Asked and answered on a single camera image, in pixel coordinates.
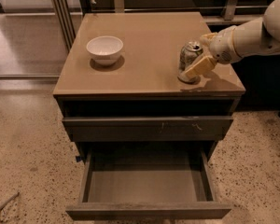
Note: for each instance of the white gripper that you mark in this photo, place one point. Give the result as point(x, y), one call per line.
point(223, 48)

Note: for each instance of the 7up soda can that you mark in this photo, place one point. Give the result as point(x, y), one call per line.
point(190, 51)

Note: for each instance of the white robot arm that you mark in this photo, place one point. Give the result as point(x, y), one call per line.
point(257, 37)

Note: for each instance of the closed top drawer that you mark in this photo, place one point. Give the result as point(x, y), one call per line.
point(141, 129)

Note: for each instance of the brown drawer cabinet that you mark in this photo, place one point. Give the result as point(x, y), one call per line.
point(143, 81)

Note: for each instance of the open middle drawer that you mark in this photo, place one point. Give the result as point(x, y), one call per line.
point(147, 183)

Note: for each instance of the white ceramic bowl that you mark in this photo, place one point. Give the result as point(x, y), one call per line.
point(105, 50)

